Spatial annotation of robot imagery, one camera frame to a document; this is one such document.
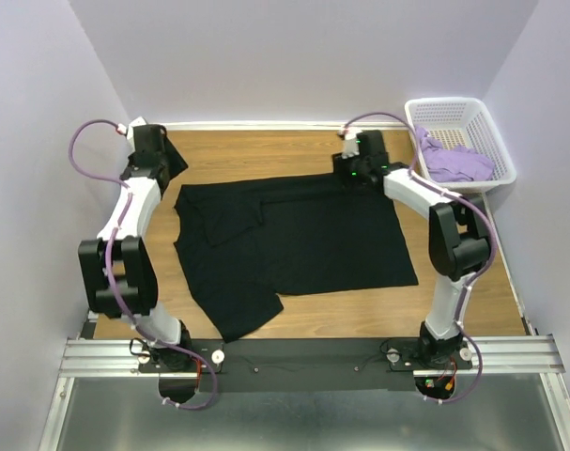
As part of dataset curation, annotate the black t shirt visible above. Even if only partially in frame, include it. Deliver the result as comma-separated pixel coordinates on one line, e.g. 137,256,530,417
175,174,418,342

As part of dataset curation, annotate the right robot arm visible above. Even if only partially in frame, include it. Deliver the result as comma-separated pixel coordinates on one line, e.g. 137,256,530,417
331,127,496,368

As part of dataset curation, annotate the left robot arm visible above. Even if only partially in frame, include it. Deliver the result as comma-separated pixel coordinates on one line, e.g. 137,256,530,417
78,117,201,372

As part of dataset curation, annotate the purple t shirt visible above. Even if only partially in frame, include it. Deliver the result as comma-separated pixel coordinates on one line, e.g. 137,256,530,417
415,126,495,183

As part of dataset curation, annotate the white plastic laundry basket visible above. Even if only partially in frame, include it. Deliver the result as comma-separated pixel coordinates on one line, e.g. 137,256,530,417
405,97,516,193

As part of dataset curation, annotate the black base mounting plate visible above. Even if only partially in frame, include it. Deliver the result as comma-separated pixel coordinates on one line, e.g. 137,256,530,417
129,337,476,405

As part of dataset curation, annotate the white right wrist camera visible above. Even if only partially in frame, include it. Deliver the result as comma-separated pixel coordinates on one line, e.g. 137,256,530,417
338,126,362,159

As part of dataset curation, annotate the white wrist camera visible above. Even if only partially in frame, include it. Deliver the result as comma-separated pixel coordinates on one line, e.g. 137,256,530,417
338,126,362,159
116,117,147,147

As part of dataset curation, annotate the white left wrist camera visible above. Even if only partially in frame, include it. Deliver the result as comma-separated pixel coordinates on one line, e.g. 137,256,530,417
116,117,147,147

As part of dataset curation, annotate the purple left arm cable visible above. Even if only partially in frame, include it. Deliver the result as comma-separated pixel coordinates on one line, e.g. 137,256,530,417
68,119,220,411

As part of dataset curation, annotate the aluminium table frame rail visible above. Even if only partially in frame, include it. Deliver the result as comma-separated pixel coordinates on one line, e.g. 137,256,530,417
38,120,567,451

